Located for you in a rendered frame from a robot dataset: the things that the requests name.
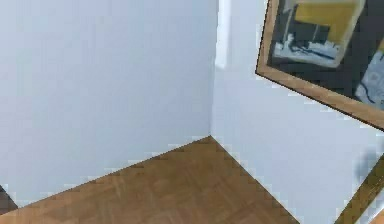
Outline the dark brown furniture corner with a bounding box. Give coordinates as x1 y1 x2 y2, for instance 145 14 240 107
0 185 18 215

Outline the wooden framed wall picture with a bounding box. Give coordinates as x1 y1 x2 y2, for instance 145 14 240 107
255 0 384 132

